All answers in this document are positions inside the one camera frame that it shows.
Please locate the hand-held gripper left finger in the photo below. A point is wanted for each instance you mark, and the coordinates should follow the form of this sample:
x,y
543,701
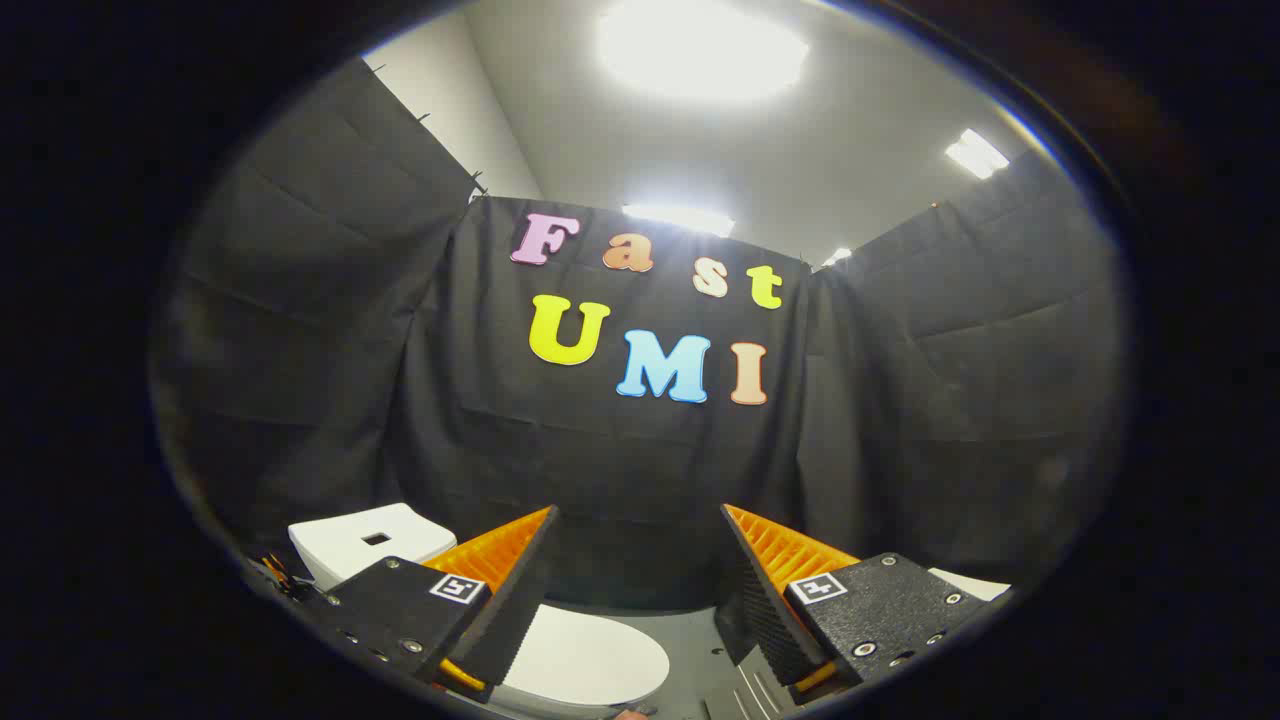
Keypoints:
x,y
520,600

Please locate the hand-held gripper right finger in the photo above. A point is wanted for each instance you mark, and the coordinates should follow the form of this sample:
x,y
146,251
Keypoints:
x,y
765,620

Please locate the white toilet lid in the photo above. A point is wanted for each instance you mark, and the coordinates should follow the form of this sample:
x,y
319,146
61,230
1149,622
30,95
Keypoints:
x,y
590,660

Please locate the white toilet tank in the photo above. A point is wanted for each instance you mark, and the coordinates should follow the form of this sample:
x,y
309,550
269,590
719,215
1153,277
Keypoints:
x,y
350,535

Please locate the grey cabinet with white top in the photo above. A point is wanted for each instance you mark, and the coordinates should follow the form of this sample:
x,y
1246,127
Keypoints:
x,y
745,700

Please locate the black backdrop cloth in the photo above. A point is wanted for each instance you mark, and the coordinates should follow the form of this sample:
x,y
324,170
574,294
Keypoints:
x,y
600,450

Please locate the small ceiling light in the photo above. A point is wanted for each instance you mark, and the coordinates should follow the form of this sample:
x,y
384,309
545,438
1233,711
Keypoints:
x,y
838,256

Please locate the long ceiling light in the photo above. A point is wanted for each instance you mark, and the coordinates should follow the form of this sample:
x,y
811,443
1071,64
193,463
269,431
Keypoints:
x,y
680,218

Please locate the rectangular ceiling light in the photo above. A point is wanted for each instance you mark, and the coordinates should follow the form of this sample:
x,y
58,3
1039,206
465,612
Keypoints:
x,y
977,153

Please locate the large round ceiling light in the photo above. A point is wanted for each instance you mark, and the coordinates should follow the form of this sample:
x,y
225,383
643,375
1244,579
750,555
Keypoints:
x,y
700,50

